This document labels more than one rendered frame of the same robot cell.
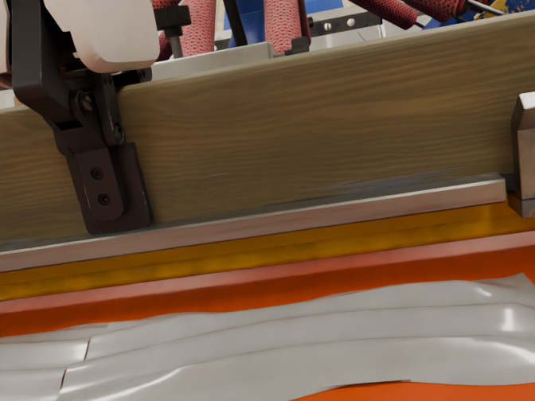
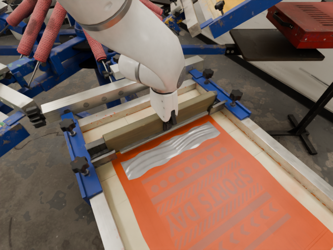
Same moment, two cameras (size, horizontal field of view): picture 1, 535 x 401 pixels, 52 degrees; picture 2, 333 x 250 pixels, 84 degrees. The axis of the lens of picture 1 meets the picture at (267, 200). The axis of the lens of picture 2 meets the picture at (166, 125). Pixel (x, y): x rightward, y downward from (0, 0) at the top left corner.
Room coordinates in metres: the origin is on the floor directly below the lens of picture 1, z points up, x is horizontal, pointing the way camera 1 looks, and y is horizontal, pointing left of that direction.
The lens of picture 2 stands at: (-0.06, 0.33, 1.48)
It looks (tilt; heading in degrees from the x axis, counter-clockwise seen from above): 49 degrees down; 321
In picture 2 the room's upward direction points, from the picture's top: straight up
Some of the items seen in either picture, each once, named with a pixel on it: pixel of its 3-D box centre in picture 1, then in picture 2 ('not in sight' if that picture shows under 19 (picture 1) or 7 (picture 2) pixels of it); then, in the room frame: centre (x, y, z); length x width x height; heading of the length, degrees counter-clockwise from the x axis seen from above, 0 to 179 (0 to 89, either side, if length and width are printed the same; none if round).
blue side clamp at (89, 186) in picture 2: not in sight; (82, 156); (0.34, 0.34, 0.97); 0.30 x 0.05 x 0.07; 172
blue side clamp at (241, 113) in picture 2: not in sight; (217, 98); (0.26, -0.21, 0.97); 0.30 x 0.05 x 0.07; 172
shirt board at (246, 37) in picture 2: not in sight; (201, 48); (0.70, -0.58, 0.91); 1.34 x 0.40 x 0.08; 52
